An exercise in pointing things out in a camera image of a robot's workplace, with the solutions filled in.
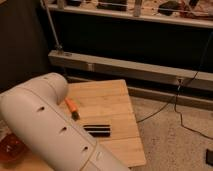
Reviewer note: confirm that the orange ceramic bowl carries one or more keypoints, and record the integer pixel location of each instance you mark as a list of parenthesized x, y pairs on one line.
[(11, 148)]

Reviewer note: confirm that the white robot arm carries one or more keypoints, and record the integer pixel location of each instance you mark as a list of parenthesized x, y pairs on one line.
[(31, 110)]

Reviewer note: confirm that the black rectangular block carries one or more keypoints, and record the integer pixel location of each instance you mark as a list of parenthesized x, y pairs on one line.
[(98, 130)]

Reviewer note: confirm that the wooden shelf with clutter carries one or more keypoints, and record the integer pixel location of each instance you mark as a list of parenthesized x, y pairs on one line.
[(194, 13)]

